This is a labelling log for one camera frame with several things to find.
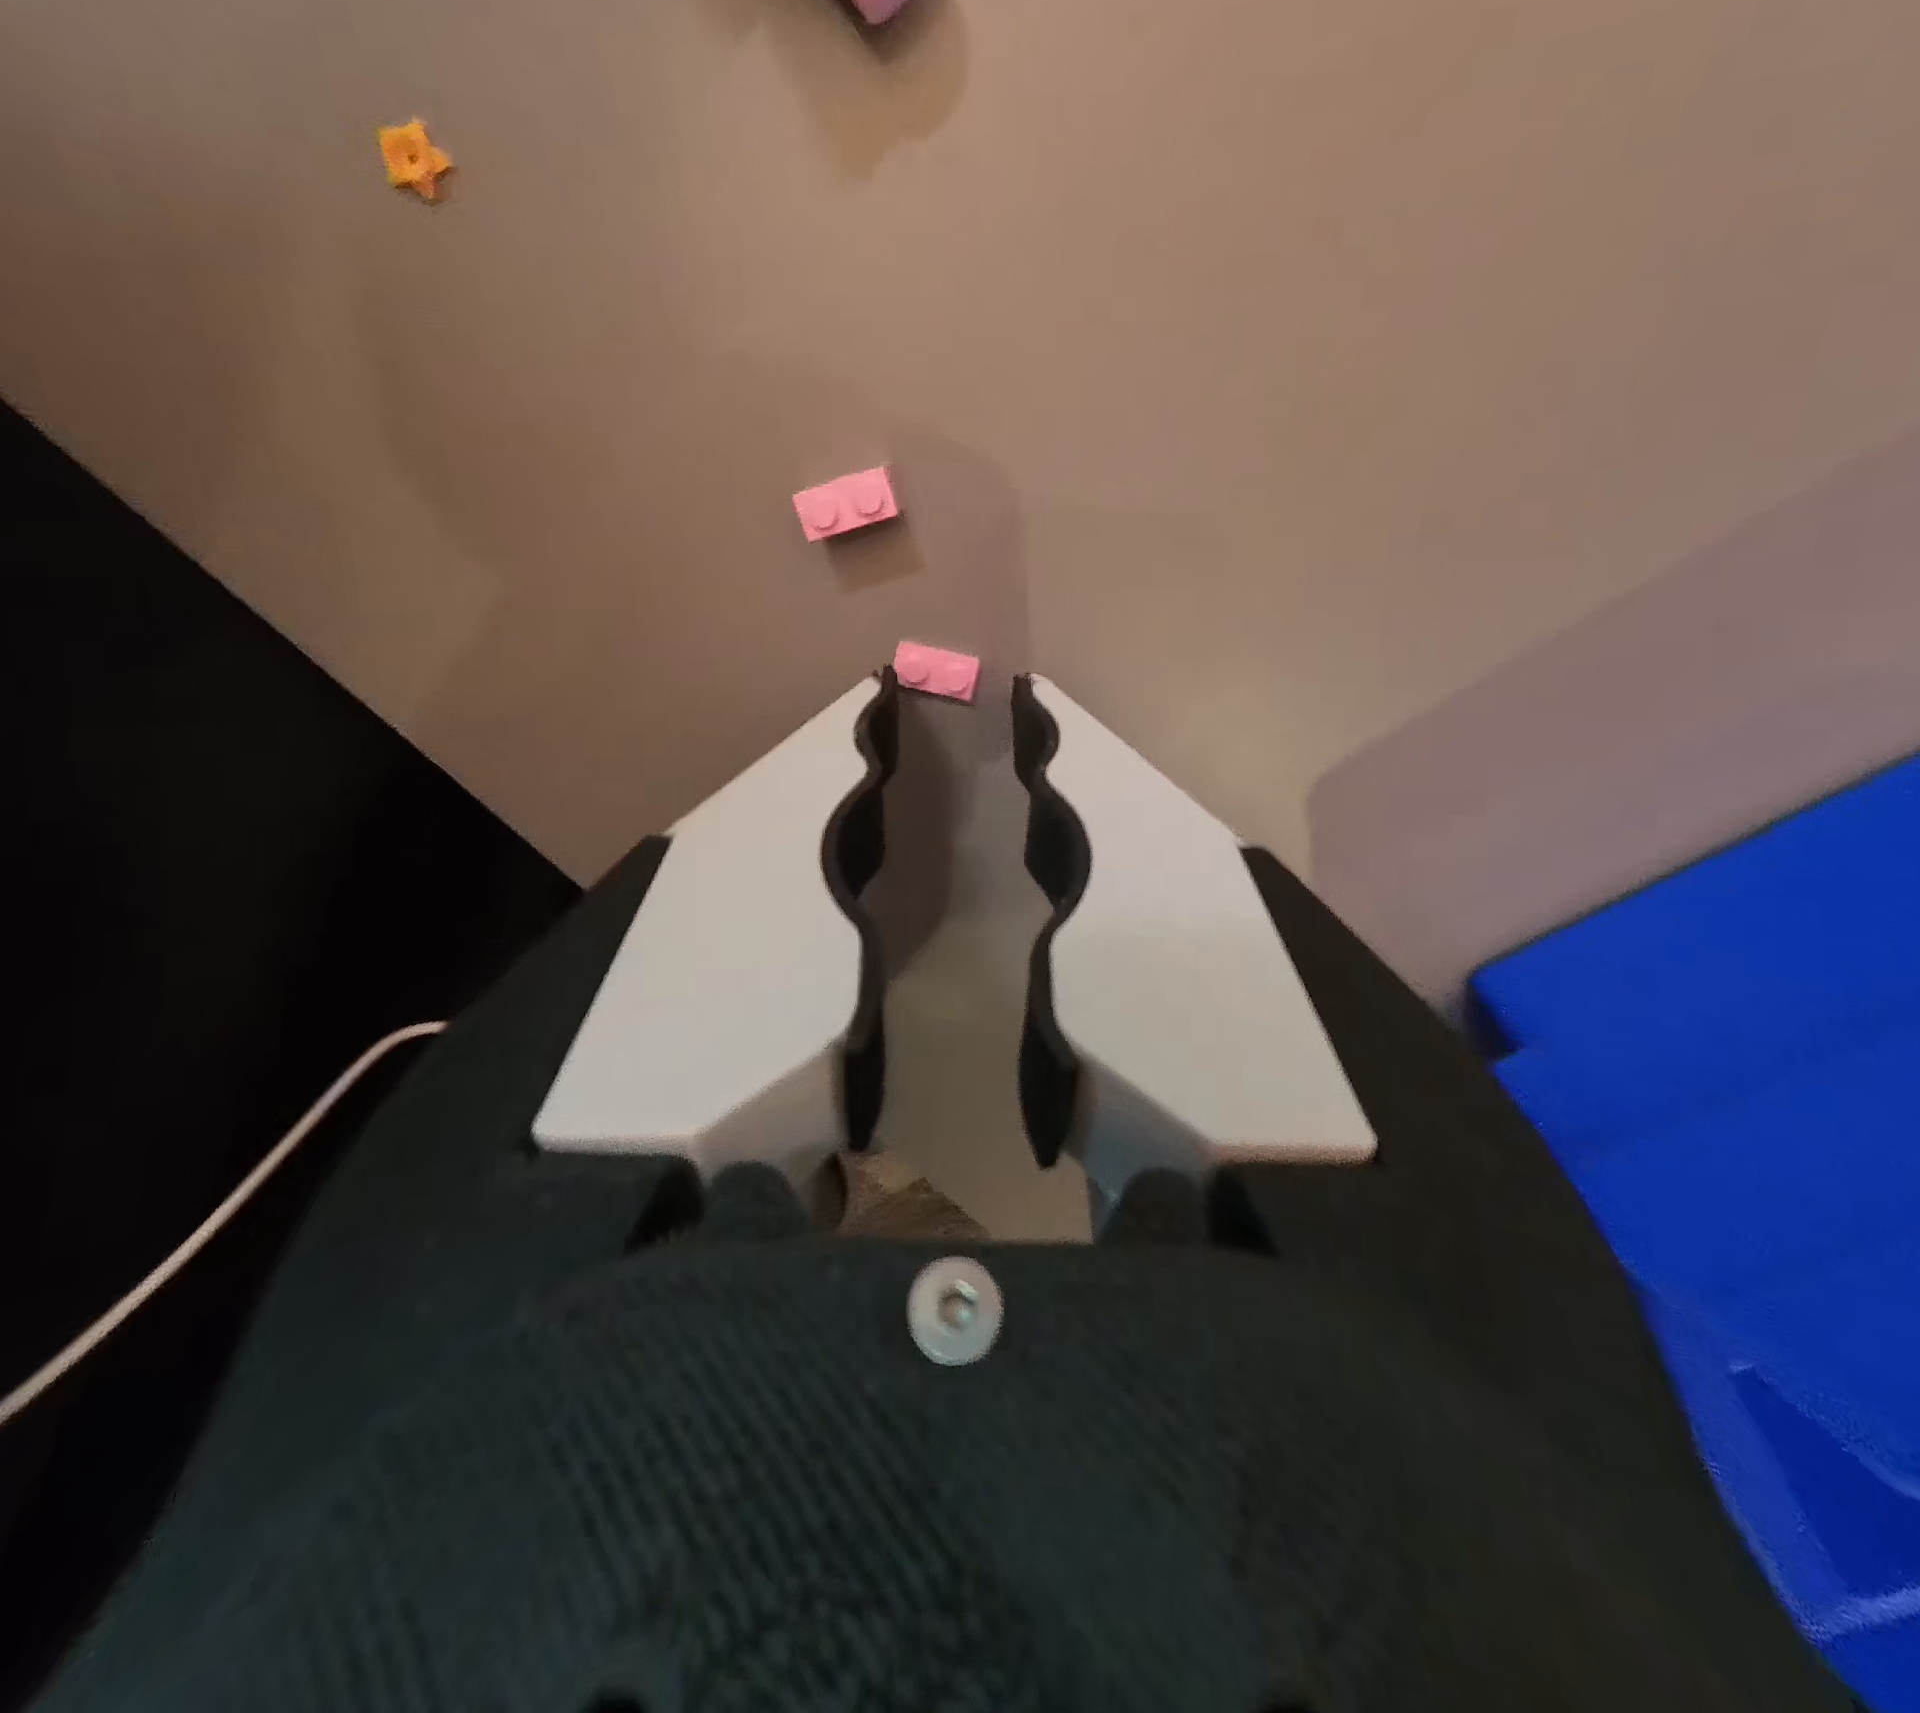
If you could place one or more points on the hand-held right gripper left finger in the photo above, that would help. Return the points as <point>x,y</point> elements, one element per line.
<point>691,994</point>

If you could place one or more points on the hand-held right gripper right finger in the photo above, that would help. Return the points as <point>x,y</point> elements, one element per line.
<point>1214,994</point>

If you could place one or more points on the pink two-stud toy brick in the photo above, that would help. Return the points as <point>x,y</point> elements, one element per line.
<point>939,670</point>
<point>849,503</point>

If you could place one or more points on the blue plastic bin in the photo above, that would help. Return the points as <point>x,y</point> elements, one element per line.
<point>1725,1144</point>

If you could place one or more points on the yellow star toy piece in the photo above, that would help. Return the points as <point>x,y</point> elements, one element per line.
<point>413,159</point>

